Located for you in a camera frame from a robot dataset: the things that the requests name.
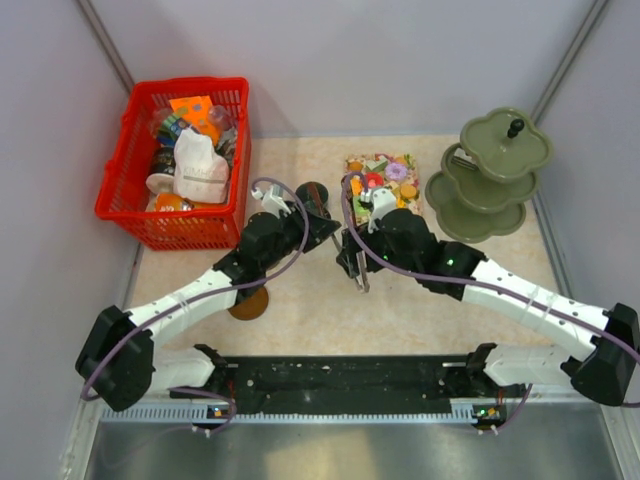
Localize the chocolate cake slice with cherry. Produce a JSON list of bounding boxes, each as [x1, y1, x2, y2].
[[451, 155, 478, 170]]

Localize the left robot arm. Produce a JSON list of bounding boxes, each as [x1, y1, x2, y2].
[[75, 209, 340, 411]]

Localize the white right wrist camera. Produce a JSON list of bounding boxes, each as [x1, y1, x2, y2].
[[358, 187, 397, 234]]

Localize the red round donut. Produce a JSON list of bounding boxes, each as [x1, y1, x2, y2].
[[365, 172, 385, 188]]

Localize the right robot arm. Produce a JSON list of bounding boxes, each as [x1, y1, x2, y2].
[[340, 204, 639, 408]]

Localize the stainless steel food tongs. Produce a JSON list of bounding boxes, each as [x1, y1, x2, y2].
[[307, 181, 370, 293]]

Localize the red plastic basket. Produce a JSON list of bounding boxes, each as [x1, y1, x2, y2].
[[95, 77, 251, 250]]

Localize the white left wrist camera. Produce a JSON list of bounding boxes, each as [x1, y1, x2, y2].
[[251, 184, 291, 218]]

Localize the purple frosted donut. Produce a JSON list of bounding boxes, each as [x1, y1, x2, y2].
[[385, 162, 408, 182]]

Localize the floral rectangular serving tray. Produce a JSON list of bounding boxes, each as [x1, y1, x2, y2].
[[344, 153, 422, 215]]

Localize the black cylindrical can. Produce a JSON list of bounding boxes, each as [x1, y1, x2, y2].
[[149, 146, 176, 176]]

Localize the brown wooden coaster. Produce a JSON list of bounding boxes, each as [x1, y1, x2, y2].
[[228, 287, 269, 321]]

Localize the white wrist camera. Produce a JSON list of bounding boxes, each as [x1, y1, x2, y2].
[[358, 187, 397, 234], [251, 184, 291, 218]]

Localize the white cloth bag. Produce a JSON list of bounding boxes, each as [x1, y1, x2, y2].
[[173, 129, 229, 204]]

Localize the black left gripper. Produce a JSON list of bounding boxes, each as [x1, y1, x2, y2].
[[261, 202, 340, 272]]

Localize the green three-tier dessert stand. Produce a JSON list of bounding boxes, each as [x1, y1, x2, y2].
[[425, 107, 554, 243]]

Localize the orange dotted box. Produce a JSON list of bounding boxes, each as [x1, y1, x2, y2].
[[169, 96, 219, 145]]

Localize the dark green mug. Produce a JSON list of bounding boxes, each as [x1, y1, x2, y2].
[[295, 181, 329, 218]]

